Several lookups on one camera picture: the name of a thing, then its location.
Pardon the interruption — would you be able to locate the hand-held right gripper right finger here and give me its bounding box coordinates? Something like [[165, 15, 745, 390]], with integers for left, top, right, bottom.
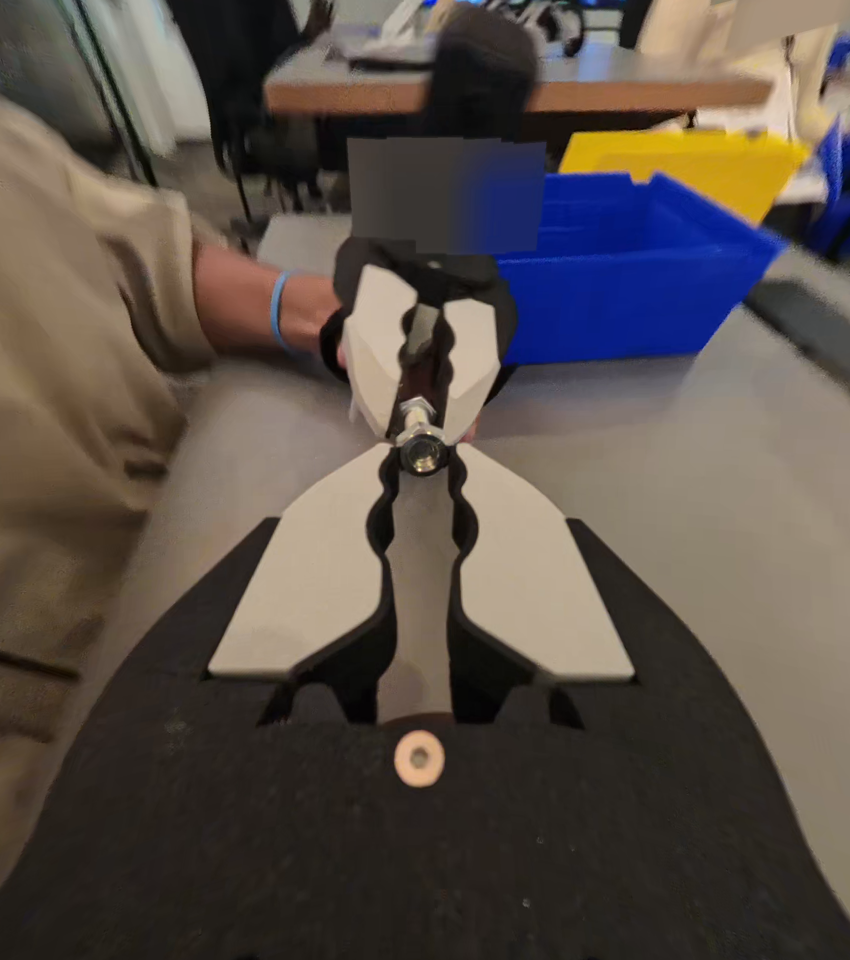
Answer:
[[446, 442, 637, 725]]

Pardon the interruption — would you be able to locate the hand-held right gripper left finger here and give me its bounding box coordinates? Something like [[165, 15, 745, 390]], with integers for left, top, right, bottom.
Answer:
[[207, 442, 401, 725]]

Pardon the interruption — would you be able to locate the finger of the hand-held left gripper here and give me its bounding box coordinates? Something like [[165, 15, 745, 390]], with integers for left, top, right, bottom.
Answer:
[[440, 298, 502, 444], [340, 262, 420, 442]]

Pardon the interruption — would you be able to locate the steel hex bolt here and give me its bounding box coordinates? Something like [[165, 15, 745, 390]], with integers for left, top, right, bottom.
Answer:
[[395, 397, 441, 451]]

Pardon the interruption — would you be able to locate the steel hex nut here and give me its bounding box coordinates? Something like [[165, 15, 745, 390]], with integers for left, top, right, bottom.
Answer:
[[395, 426, 447, 478]]

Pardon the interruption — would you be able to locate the person's left forearm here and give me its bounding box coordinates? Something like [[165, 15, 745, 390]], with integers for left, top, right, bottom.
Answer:
[[192, 243, 279, 357]]

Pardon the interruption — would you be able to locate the person's left hand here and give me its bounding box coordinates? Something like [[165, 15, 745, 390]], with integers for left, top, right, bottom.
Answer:
[[290, 273, 343, 357]]

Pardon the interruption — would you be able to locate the blue wristband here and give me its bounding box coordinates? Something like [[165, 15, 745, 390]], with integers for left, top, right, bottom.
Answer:
[[269, 270, 297, 355]]

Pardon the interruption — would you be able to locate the black office chair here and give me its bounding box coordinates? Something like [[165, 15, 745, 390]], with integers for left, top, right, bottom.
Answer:
[[170, 0, 321, 219]]

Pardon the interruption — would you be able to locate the yellow storage bin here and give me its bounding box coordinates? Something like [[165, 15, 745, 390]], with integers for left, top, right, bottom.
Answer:
[[558, 129, 812, 226]]

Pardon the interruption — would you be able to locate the grey wood-edged table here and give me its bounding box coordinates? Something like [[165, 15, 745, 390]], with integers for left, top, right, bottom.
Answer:
[[743, 247, 850, 421]]

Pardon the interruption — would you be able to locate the black table panel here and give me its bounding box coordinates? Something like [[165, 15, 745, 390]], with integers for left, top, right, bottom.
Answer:
[[747, 281, 850, 421]]

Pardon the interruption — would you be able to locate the black tripod light stand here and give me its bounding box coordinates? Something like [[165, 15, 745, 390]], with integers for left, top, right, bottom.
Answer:
[[72, 0, 159, 185]]

